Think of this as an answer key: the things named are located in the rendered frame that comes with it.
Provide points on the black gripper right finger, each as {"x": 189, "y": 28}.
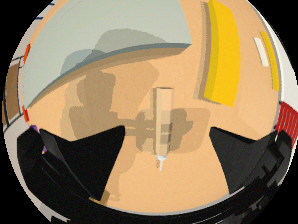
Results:
{"x": 238, "y": 155}

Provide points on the purple open-top tray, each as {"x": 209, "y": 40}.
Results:
{"x": 34, "y": 127}

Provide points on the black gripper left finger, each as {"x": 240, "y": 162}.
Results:
{"x": 91, "y": 159}

